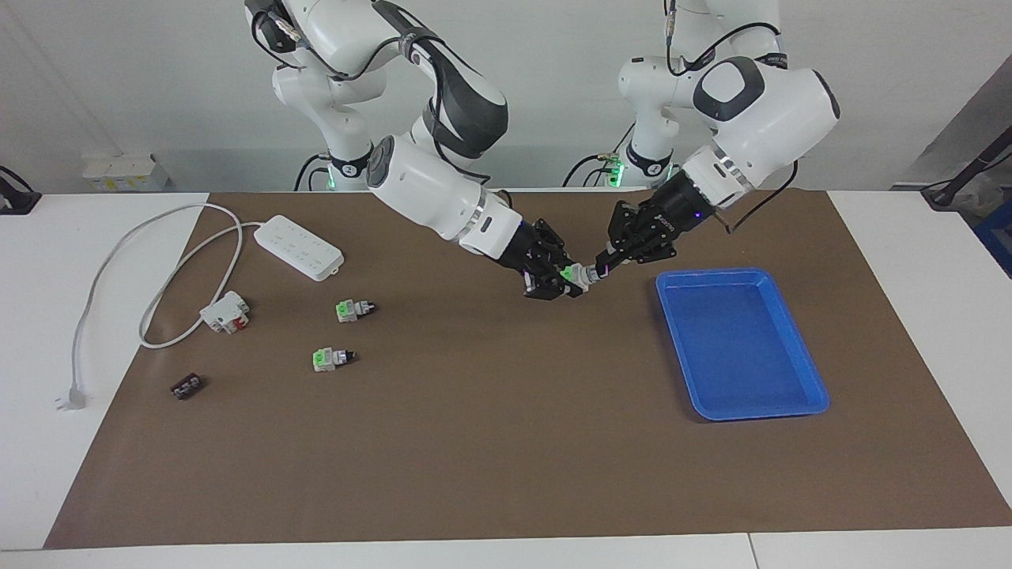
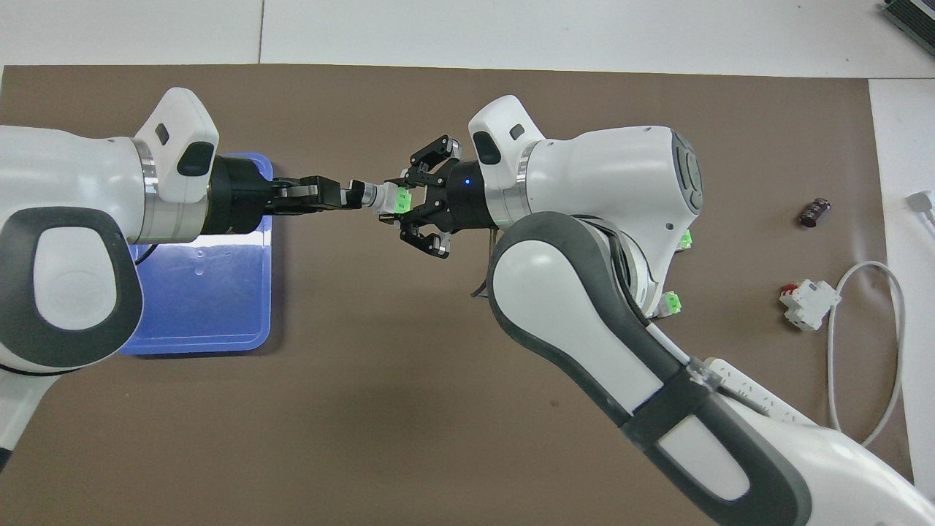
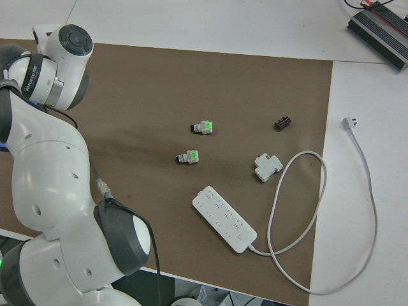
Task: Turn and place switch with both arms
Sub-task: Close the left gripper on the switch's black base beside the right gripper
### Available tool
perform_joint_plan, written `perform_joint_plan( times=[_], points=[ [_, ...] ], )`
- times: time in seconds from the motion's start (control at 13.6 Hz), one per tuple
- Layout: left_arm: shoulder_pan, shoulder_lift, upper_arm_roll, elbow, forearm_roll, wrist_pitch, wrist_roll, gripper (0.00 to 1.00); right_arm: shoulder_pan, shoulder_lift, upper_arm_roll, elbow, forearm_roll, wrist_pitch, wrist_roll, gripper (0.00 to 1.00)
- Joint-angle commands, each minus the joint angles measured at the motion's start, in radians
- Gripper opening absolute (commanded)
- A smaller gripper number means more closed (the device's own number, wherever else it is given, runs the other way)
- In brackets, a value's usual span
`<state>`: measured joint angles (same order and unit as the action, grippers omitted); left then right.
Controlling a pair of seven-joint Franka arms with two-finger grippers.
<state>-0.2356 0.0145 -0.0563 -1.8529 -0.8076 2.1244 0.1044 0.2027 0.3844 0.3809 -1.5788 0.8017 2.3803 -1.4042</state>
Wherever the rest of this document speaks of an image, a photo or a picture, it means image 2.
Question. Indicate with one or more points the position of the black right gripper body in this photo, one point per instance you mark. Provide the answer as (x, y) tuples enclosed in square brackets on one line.
[(462, 193)]

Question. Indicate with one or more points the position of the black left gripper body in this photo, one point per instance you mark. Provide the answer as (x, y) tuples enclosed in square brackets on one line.
[(237, 196)]

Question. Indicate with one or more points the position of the green white knob switch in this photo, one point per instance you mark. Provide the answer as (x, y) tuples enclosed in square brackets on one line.
[(387, 199), (670, 303), (686, 239)]

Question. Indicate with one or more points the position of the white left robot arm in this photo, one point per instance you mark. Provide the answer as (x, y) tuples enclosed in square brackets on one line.
[(73, 190)]

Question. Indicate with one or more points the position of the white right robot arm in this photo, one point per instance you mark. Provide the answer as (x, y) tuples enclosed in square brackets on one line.
[(599, 190)]

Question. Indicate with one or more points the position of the blue plastic tray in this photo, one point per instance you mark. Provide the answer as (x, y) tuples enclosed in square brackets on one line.
[(204, 299)]

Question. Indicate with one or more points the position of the brown table mat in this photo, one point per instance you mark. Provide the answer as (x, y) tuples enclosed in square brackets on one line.
[(380, 380)]

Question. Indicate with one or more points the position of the small dark brown terminal block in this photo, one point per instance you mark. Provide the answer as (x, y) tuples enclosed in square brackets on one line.
[(815, 212)]

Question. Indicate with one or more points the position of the white power strip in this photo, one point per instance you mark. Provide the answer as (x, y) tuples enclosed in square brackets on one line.
[(760, 398)]

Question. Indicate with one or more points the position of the white red circuit breaker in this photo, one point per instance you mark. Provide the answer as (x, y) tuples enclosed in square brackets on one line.
[(809, 305)]

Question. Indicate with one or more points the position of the dark green electronic device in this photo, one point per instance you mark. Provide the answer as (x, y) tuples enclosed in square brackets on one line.
[(913, 13)]

